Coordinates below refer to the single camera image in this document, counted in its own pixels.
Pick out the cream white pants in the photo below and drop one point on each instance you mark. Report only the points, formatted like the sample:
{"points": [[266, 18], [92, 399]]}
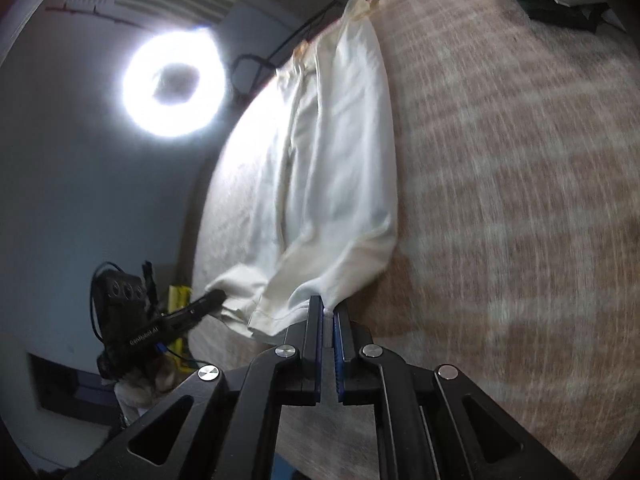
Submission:
{"points": [[340, 160]]}

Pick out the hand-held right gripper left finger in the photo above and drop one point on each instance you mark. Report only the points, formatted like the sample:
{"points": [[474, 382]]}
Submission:
{"points": [[315, 355]]}

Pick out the yellow object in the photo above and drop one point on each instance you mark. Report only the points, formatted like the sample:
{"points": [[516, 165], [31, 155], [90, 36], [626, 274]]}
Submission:
{"points": [[178, 305]]}

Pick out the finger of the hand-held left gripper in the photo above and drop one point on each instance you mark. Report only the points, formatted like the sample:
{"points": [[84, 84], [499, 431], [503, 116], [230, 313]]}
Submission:
{"points": [[197, 306]]}

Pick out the person's left hand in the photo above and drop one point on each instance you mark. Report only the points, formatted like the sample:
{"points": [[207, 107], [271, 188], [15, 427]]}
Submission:
{"points": [[145, 382]]}

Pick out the dark low cabinet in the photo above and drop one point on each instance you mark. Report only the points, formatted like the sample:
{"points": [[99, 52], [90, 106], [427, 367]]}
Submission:
{"points": [[60, 385]]}

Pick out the beige checked blanket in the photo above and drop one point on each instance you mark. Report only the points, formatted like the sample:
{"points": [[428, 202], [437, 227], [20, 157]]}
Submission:
{"points": [[500, 210]]}

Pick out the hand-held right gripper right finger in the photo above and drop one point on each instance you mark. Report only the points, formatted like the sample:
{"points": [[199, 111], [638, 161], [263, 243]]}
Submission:
{"points": [[339, 355]]}

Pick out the dark clothes pile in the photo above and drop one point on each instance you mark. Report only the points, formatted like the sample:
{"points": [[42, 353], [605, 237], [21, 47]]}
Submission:
{"points": [[565, 12]]}

